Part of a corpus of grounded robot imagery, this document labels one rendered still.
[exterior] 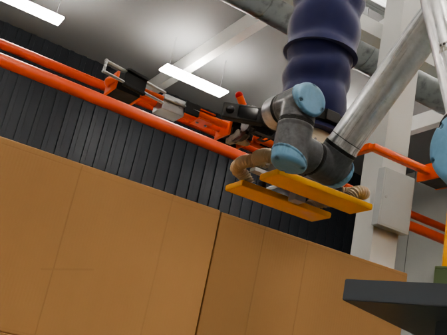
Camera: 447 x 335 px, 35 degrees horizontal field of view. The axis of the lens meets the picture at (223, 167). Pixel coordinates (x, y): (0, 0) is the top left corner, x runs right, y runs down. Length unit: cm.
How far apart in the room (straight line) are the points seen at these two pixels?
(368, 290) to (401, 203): 234
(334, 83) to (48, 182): 97
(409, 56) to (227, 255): 66
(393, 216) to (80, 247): 222
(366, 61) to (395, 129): 517
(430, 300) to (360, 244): 236
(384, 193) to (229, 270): 190
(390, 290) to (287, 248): 61
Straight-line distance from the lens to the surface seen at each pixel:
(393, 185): 361
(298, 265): 186
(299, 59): 221
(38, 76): 1008
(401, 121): 381
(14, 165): 161
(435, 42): 153
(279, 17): 829
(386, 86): 179
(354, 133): 179
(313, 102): 175
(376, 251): 354
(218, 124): 199
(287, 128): 172
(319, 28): 224
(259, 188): 211
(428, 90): 950
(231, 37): 1120
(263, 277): 180
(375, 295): 129
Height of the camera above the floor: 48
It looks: 19 degrees up
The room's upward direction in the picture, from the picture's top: 12 degrees clockwise
